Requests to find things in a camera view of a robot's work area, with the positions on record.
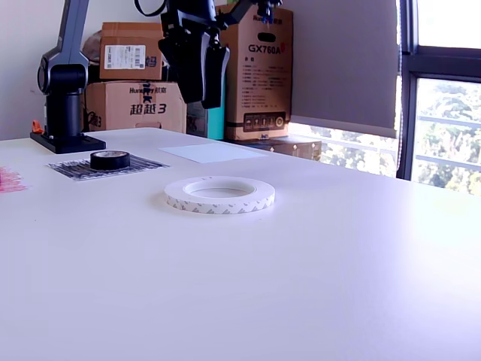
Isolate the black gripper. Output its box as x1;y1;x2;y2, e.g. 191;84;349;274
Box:
157;0;231;110

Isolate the wide cardboard box blue print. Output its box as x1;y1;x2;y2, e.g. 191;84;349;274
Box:
84;81;188;133

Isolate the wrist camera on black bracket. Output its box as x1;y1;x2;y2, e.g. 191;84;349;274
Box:
216;0;283;29

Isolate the black tape roll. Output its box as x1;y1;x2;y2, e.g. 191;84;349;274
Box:
89;150;131;170

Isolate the small cardboard box white label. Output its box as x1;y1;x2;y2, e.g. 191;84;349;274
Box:
99;21;165;80

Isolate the blank white paper sheet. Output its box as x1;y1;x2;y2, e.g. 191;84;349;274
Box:
156;141;270;165

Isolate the beige crumpled bag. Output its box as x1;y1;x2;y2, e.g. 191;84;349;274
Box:
82;29;103;57

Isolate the red scribbled paper sheet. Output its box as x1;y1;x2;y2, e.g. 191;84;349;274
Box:
0;166;29;194

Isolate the dark printed box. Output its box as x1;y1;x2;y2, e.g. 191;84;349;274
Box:
259;135;323;162

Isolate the tall GX760A cardboard box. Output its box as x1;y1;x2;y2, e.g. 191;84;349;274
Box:
216;2;294;141

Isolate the teal box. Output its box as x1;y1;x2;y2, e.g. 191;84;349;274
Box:
186;67;226;139

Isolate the black scribbled paper sheet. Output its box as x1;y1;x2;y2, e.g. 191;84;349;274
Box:
47;153;171;181

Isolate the white tape roll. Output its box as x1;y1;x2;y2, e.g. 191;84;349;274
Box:
163;175;276;217

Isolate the black base cable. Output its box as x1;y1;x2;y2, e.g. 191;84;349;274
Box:
82;108;102;131

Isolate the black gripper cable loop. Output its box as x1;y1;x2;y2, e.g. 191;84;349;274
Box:
135;0;168;17

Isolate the grey roller blind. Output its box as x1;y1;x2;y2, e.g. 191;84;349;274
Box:
274;0;399;138

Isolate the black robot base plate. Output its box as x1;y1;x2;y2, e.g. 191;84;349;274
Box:
29;131;107;155

